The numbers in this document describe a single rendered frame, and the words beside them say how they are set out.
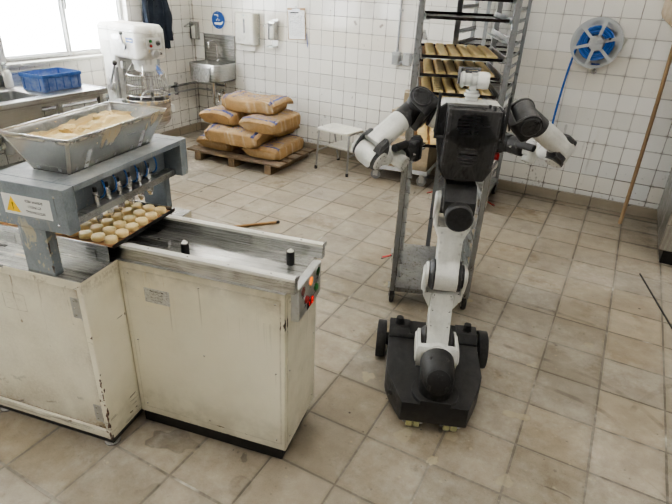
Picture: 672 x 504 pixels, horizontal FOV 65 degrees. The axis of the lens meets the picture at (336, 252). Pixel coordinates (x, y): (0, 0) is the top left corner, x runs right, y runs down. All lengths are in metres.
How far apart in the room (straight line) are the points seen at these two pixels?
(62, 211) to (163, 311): 0.53
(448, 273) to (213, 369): 1.09
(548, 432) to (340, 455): 0.98
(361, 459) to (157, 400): 0.91
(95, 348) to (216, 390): 0.49
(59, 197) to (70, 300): 0.41
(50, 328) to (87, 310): 0.24
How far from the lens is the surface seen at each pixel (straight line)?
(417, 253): 3.73
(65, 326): 2.24
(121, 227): 2.25
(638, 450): 2.86
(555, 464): 2.62
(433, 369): 2.36
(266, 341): 1.98
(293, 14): 6.31
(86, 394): 2.41
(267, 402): 2.17
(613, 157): 5.49
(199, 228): 2.27
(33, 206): 2.02
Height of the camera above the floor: 1.81
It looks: 27 degrees down
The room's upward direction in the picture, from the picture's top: 3 degrees clockwise
